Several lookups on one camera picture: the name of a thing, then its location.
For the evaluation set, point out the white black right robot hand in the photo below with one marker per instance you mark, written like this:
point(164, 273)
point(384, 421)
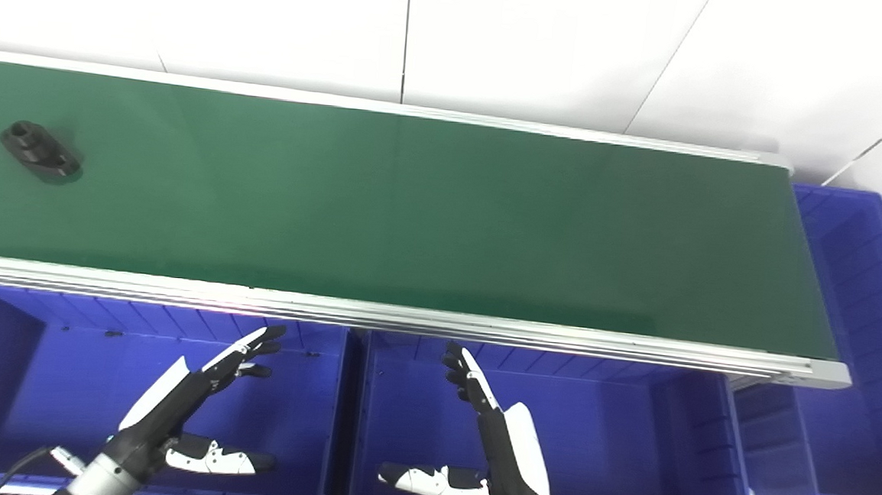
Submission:
point(509, 451)

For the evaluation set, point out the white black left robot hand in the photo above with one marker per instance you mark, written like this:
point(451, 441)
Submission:
point(171, 407)

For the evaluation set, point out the black flanged machine part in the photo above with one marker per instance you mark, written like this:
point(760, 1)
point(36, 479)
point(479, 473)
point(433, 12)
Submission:
point(39, 150)

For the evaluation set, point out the blue plastic bin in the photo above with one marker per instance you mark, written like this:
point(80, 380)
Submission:
point(58, 377)
point(613, 434)
point(865, 319)

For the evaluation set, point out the green conveyor belt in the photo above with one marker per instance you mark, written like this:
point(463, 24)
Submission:
point(412, 215)

